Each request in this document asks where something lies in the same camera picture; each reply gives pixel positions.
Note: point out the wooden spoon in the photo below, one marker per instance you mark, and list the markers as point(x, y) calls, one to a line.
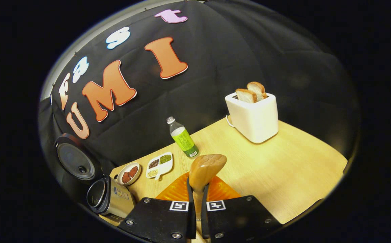
point(205, 168)

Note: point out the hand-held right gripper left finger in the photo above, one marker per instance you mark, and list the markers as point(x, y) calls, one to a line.
point(158, 219)

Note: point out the small round white dish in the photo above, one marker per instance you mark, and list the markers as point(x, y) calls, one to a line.
point(129, 174)

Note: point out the black backdrop cloth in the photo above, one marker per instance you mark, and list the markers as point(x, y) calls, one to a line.
point(232, 50)

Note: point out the white toaster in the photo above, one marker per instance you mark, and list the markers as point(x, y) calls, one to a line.
point(254, 118)

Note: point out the dark grey rice cooker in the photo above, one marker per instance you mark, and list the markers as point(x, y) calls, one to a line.
point(111, 199)

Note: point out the white divided grain dish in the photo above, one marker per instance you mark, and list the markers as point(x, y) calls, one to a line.
point(160, 165)

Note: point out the green label plastic bottle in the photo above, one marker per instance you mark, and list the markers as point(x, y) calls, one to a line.
point(184, 140)

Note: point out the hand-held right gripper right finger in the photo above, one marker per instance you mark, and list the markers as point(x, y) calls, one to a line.
point(239, 216)

